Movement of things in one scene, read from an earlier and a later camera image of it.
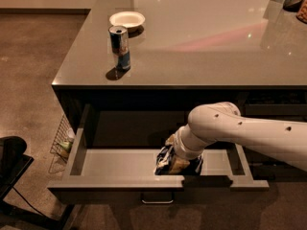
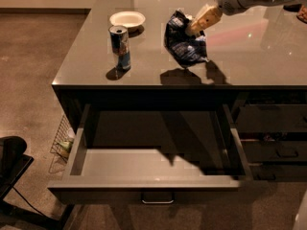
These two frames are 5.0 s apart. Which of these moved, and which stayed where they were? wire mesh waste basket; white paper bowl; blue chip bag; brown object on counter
Moved: blue chip bag
Stayed: brown object on counter; wire mesh waste basket; white paper bowl
